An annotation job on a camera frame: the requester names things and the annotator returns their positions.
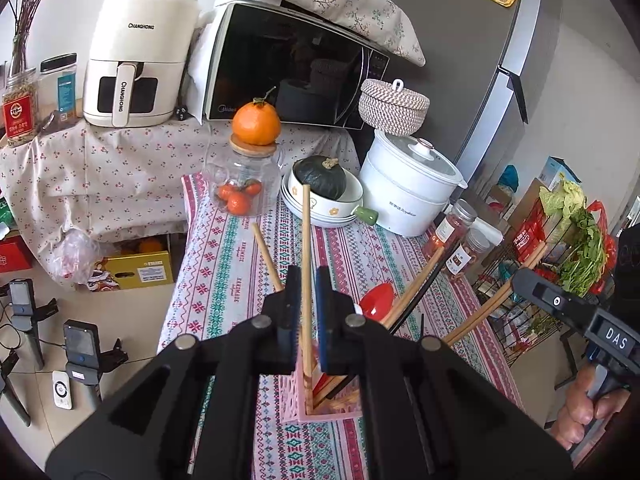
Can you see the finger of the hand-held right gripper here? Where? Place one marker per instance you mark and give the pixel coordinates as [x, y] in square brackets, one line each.
[555, 302]

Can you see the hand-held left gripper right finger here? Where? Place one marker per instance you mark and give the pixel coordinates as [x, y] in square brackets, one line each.
[327, 320]

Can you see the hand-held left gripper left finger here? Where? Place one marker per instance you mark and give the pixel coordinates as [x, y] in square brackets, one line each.
[280, 320]

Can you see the red plastic spoon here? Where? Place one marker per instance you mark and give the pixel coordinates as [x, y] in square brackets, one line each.
[377, 302]

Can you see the brown wooden chopstick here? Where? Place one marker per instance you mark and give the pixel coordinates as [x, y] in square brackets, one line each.
[420, 280]
[265, 255]

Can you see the pink perforated utensil basket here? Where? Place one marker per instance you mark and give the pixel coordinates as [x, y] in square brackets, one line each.
[295, 400]

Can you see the light wooden chopstick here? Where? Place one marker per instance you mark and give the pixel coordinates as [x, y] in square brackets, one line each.
[306, 240]

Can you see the person's right hand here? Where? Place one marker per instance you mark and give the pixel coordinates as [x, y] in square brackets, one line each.
[575, 410]

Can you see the leafy green vegetables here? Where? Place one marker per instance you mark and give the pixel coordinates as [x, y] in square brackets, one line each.
[582, 260]

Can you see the red green patterned tablecloth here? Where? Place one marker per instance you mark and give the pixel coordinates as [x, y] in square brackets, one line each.
[225, 270]

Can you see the red plastic bag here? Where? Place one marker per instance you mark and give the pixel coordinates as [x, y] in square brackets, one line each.
[600, 215]

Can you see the red spice jar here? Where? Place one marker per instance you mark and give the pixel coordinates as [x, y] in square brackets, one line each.
[462, 257]
[445, 232]

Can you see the napa cabbage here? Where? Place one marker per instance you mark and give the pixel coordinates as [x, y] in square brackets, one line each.
[565, 200]

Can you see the white stacked bowl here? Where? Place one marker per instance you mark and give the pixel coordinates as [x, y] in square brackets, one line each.
[290, 210]

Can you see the white flower-print dish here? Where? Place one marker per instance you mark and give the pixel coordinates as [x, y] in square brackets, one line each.
[340, 205]

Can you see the small orange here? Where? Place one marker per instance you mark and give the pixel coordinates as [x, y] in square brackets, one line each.
[239, 204]
[253, 187]
[226, 192]

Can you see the blue cardboard box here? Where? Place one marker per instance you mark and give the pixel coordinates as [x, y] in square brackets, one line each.
[562, 170]

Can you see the dark green squash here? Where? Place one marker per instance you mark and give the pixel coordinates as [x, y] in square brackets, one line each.
[320, 177]

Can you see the yellow carton box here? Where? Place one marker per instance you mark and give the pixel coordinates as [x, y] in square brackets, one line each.
[145, 270]

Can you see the white electric pot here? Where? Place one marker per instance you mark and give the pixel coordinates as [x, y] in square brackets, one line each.
[400, 195]

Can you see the glass jar with wooden lid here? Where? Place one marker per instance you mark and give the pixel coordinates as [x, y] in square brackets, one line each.
[250, 160]

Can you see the large orange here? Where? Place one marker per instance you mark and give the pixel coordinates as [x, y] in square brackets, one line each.
[255, 122]

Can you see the small-flower side table cloth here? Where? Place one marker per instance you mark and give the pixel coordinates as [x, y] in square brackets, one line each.
[125, 175]

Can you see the clear plastic bag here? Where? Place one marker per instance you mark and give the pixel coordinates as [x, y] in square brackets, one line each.
[75, 255]

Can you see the woven lidded basket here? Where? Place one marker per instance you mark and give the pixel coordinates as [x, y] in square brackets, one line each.
[395, 110]

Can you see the black power plug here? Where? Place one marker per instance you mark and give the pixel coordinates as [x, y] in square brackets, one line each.
[182, 113]

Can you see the black microwave oven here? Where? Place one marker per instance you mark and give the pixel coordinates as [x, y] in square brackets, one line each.
[280, 60]

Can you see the grey refrigerator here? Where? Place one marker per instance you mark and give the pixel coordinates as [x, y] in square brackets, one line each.
[450, 60]

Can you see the red box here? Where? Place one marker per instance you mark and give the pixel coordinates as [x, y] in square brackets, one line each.
[12, 255]

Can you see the cream air fryer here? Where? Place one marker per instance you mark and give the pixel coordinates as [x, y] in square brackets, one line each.
[145, 35]

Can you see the clear container with black lid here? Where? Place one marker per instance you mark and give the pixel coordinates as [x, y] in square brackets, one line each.
[60, 90]

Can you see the nut jar with red label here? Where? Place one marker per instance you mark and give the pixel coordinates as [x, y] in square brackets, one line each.
[20, 110]

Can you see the dry branches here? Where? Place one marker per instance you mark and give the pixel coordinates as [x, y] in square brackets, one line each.
[22, 35]

